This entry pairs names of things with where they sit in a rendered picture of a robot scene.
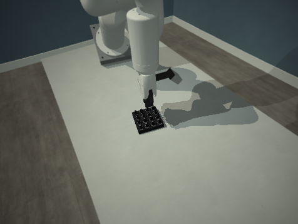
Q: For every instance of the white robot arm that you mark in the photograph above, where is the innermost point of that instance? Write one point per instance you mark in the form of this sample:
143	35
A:
142	36

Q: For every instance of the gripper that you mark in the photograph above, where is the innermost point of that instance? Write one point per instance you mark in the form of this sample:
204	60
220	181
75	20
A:
147	86

